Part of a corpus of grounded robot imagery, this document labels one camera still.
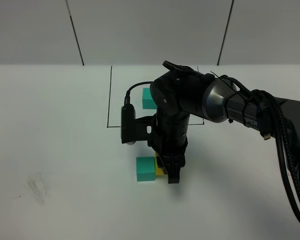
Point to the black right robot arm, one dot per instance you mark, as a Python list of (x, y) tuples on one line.
[(182, 92)]

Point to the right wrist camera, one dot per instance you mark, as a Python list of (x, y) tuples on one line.
[(133, 129)]

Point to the teal template block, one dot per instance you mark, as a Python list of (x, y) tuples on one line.
[(147, 101)]

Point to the yellow block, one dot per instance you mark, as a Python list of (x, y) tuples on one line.
[(158, 170)]

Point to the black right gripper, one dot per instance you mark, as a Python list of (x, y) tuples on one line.
[(171, 143)]

